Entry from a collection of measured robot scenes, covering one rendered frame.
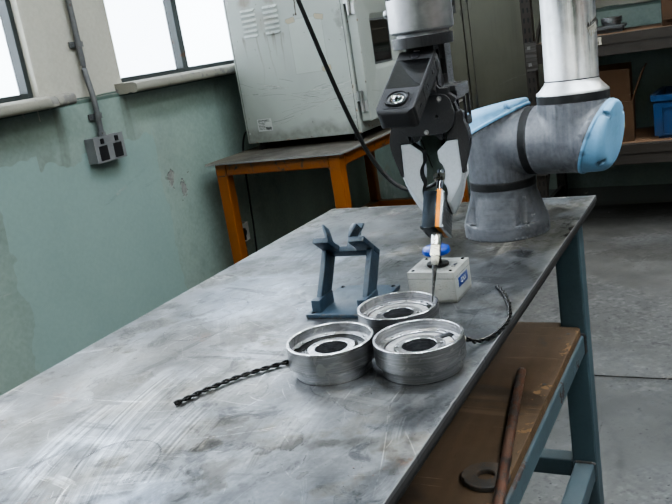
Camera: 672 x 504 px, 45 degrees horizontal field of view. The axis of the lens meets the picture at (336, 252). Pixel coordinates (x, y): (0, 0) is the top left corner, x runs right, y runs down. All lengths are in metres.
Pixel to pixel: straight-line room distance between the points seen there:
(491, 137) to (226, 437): 0.75
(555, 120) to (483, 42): 3.45
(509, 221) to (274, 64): 2.08
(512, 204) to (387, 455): 0.73
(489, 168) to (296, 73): 1.98
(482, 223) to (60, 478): 0.84
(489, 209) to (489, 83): 3.40
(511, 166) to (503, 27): 3.37
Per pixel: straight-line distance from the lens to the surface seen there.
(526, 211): 1.42
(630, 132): 4.41
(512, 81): 4.75
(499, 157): 1.39
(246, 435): 0.86
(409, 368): 0.88
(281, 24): 3.31
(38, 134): 2.75
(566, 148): 1.34
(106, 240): 2.93
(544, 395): 1.42
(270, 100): 3.38
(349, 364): 0.92
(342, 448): 0.79
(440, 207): 0.95
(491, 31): 4.76
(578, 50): 1.35
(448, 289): 1.13
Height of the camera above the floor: 1.18
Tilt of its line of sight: 15 degrees down
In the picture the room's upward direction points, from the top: 9 degrees counter-clockwise
